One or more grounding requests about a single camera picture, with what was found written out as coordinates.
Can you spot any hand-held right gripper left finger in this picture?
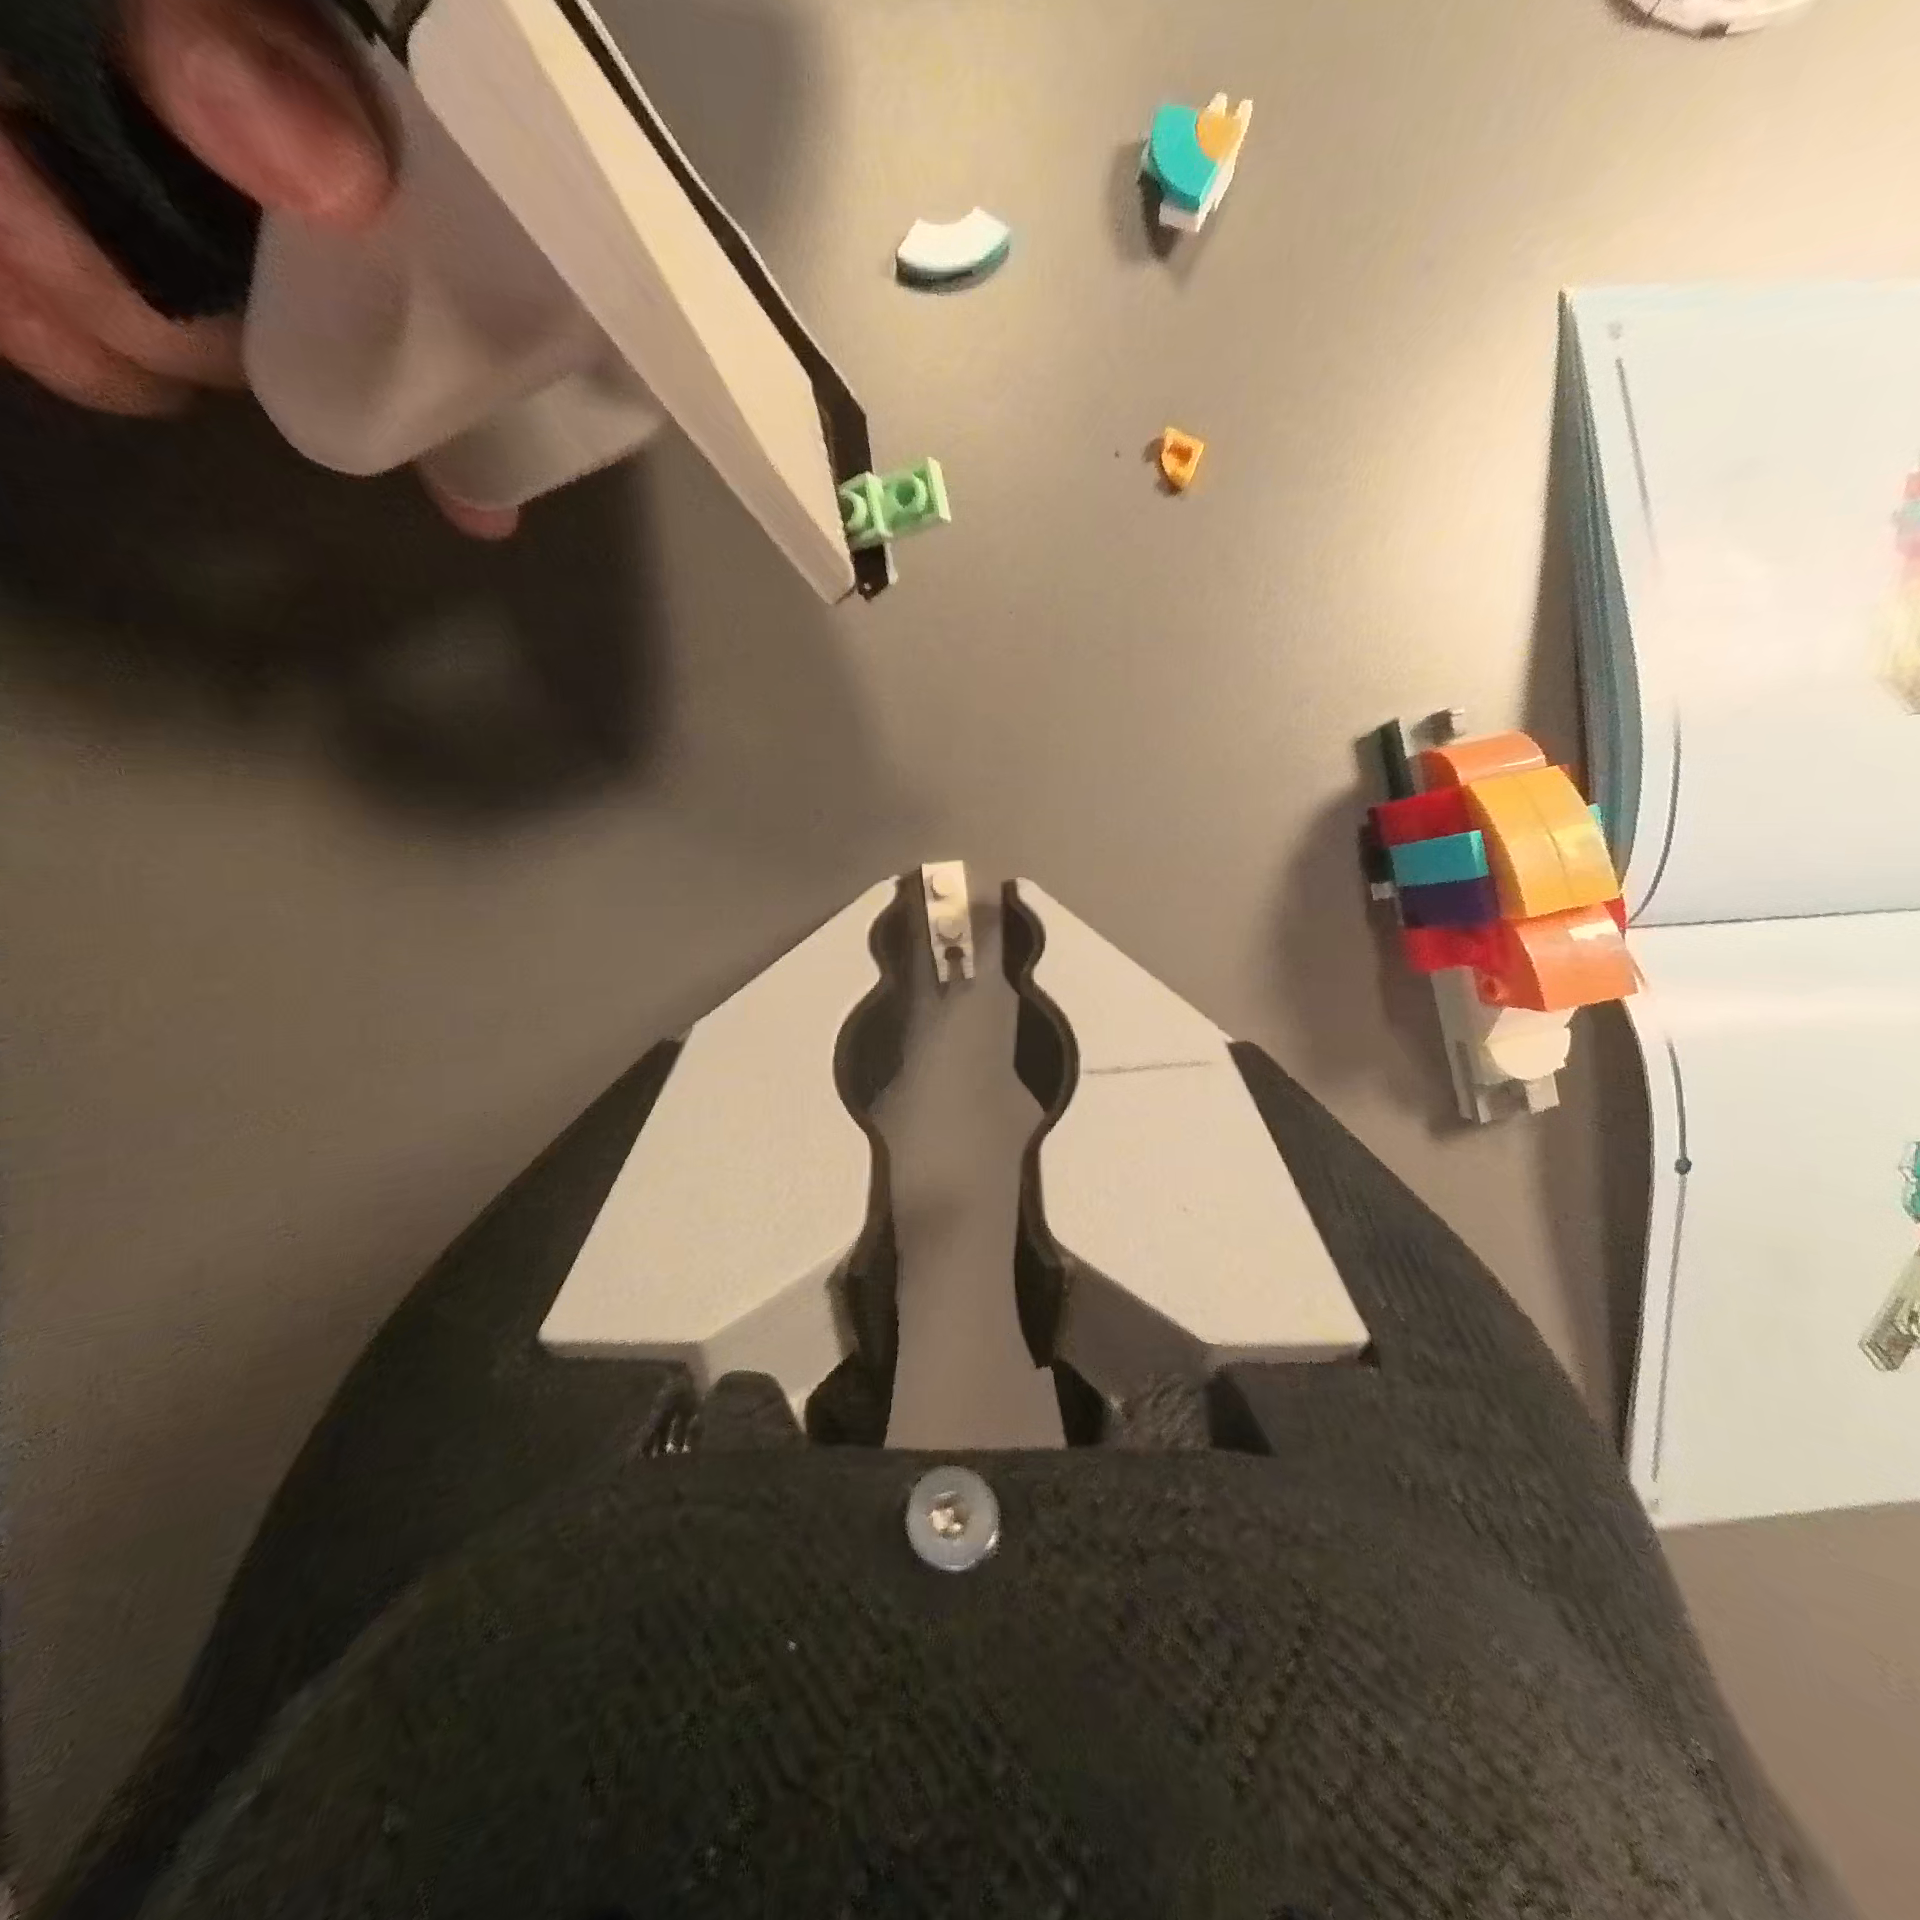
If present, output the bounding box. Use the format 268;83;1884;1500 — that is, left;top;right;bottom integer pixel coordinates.
535;873;925;1451

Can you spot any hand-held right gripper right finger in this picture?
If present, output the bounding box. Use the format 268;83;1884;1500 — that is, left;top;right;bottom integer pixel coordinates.
998;873;1374;1451

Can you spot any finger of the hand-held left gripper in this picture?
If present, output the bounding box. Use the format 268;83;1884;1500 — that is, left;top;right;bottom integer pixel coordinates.
405;0;906;611

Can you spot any small white clip brick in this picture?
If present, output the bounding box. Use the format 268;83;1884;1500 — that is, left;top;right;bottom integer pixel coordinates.
919;861;979;989

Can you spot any small light green brick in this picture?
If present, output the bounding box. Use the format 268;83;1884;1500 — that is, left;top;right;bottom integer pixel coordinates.
832;452;951;547

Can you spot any person's left hand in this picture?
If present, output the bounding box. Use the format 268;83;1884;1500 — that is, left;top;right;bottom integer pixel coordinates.
0;0;520;545

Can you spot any teal curved brick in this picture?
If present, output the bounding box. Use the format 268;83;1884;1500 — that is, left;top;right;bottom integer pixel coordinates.
893;204;1016;290

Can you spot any orange red brick model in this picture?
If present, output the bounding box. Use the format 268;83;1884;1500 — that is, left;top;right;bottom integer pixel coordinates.
1355;715;1646;1124

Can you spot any teal orange white brick assembly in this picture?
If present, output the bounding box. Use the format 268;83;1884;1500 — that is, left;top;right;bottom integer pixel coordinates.
1135;92;1256;233

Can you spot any open instruction booklet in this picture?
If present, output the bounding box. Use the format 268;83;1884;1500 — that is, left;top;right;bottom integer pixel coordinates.
1555;277;1920;1530

